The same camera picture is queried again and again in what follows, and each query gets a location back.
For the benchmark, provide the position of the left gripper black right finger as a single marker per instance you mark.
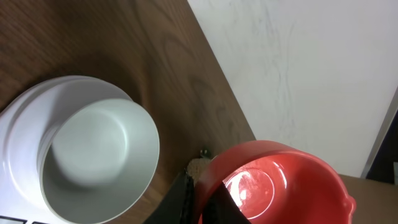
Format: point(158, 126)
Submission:
point(221, 209)

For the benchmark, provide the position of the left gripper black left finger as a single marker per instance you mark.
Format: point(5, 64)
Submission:
point(177, 205)

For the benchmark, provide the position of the red plastic measuring scoop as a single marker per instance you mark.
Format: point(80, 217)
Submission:
point(274, 183)

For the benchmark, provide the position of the grey plastic bowl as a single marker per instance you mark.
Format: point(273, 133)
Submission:
point(100, 162)

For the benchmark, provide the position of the white digital kitchen scale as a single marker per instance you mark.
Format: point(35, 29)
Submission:
point(27, 125)

